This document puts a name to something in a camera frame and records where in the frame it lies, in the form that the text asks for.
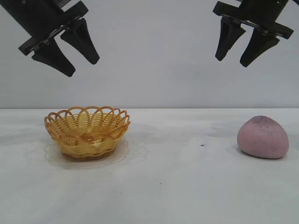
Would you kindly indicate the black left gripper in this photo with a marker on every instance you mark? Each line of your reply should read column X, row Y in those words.
column 46, row 18

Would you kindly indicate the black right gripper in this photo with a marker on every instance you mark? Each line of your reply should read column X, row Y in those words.
column 261, row 14

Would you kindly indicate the yellow woven plastic basket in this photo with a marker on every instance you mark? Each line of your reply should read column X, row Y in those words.
column 86, row 144

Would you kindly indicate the pink peach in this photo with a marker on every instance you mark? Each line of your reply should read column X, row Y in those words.
column 262, row 140

